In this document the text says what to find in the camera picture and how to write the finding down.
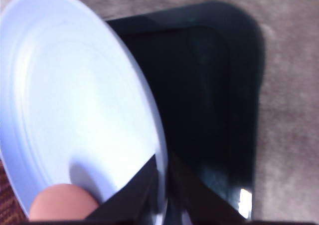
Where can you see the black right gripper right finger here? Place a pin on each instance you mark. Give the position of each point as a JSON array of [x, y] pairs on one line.
[[199, 204]]

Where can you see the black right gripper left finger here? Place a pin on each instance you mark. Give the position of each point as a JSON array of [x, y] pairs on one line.
[[134, 202]]

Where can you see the brown egg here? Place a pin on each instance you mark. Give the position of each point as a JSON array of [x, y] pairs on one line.
[[62, 202]]

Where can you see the blue round plate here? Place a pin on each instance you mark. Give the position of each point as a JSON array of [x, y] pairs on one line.
[[73, 107]]

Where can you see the brown wicker basket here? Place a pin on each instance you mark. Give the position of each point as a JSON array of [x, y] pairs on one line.
[[11, 207]]

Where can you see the black rectangular tray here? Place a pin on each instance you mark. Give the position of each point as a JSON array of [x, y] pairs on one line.
[[207, 64]]

